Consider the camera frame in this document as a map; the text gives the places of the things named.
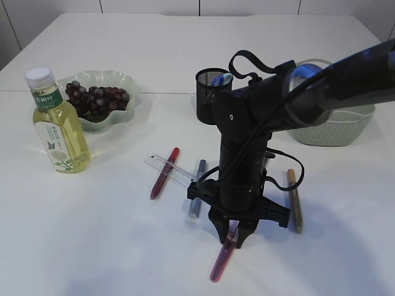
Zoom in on yellow tea bottle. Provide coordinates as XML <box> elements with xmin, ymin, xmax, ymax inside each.
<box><xmin>25</xmin><ymin>67</ymin><xmax>91</xmax><ymax>174</ymax></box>

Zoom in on blue small scissors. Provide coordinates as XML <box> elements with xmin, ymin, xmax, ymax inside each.
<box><xmin>211</xmin><ymin>73</ymin><xmax>233</xmax><ymax>87</ymax></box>

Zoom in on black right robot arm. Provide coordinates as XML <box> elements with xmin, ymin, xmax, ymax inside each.
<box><xmin>187</xmin><ymin>40</ymin><xmax>394</xmax><ymax>247</ymax></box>

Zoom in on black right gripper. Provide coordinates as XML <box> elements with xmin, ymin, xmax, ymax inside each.
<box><xmin>187</xmin><ymin>177</ymin><xmax>290</xmax><ymax>249</ymax></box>

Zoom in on green wavy plastic plate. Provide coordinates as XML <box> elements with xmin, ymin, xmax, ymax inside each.
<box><xmin>57</xmin><ymin>70</ymin><xmax>139</xmax><ymax>130</ymax></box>

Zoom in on gold glitter pen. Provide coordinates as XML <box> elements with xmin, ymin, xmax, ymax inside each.
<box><xmin>287</xmin><ymin>169</ymin><xmax>303</xmax><ymax>234</ymax></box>

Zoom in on green plastic woven basket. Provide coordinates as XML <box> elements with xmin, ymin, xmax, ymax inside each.
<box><xmin>288</xmin><ymin>59</ymin><xmax>375</xmax><ymax>147</ymax></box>

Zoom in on artificial red grape bunch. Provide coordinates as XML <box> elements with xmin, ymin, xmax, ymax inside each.
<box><xmin>65</xmin><ymin>80</ymin><xmax>131</xmax><ymax>123</ymax></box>

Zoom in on red glitter pen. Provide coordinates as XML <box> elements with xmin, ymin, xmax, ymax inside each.
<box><xmin>150</xmin><ymin>147</ymin><xmax>180</xmax><ymax>200</ymax></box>

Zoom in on black mesh pen holder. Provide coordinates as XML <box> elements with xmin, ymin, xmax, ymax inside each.
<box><xmin>195</xmin><ymin>68</ymin><xmax>233</xmax><ymax>125</ymax></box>

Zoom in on clear plastic ruler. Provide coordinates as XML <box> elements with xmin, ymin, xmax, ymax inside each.
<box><xmin>144</xmin><ymin>154</ymin><xmax>196</xmax><ymax>188</ymax></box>

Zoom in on silver glitter pen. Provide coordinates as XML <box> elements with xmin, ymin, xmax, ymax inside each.
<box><xmin>188</xmin><ymin>159</ymin><xmax>207</xmax><ymax>219</ymax></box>

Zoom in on pink purple scissors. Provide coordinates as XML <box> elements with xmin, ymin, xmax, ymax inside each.
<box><xmin>209</xmin><ymin>220</ymin><xmax>239</xmax><ymax>283</ymax></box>

